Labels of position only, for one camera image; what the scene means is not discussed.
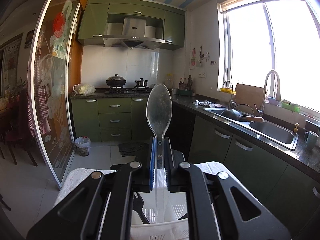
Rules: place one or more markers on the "black pan in sink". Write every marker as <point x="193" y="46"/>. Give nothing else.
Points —
<point x="238" y="116"/>

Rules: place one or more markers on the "kitchen window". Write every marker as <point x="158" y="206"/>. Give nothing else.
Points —
<point x="261" y="35"/>

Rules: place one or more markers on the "steel range hood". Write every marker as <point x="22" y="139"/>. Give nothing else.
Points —
<point x="134" y="32"/>

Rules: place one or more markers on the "gas stove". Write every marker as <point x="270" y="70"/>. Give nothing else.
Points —
<point x="122" y="90"/>

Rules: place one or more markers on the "small secondary faucet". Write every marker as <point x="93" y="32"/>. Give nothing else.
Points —
<point x="229" y="90"/>

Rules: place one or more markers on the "black wok with lid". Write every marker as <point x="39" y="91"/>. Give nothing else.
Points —
<point x="116" y="81"/>

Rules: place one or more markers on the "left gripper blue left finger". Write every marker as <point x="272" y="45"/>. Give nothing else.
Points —
<point x="152" y="153"/>

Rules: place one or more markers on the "green container on sill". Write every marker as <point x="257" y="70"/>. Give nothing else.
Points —
<point x="290" y="106"/>

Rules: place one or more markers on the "green lower kitchen cabinets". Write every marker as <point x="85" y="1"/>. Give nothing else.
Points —
<point x="285" y="181"/>

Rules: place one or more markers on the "teal ceramic mug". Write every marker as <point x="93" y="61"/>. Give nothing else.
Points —
<point x="310" y="139"/>

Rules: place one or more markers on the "green kitchen cabinets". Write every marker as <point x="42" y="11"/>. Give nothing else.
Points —
<point x="97" y="12"/>
<point x="285" y="181"/>

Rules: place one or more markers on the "small trash bin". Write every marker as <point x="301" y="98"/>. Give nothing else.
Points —
<point x="83" y="146"/>

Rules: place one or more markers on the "green upper kitchen cabinets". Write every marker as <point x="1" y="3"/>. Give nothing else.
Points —
<point x="97" y="12"/>

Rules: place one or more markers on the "white plastic utensil holder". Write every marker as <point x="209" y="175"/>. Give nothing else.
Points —
<point x="175" y="225"/>

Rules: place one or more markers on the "steel kitchen sink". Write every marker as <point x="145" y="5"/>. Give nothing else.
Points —
<point x="278" y="134"/>

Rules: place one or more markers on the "glass sliding door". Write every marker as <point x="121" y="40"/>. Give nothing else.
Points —
<point x="48" y="74"/>

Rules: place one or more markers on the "dark floor mat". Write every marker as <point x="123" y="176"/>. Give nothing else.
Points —
<point x="132" y="148"/>

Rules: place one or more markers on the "crumpled dish cloth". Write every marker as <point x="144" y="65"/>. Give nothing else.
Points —
<point x="207" y="104"/>

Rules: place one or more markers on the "clear plastic spoon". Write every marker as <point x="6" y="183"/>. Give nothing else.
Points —
<point x="158" y="114"/>

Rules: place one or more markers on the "small black plastic fork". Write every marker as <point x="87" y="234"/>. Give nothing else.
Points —
<point x="138" y="204"/>

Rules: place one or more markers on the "condiment bottles group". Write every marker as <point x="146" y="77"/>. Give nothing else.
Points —
<point x="186" y="84"/>

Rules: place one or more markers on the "steel kitchen faucet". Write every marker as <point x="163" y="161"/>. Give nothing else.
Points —
<point x="274" y="89"/>

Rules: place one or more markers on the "wooden cutting board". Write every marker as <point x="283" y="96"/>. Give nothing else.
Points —
<point x="250" y="95"/>

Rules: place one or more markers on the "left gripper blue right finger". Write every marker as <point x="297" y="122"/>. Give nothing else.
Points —
<point x="167" y="161"/>

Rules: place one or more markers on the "white plastic bag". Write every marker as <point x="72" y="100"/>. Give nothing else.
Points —
<point x="83" y="89"/>

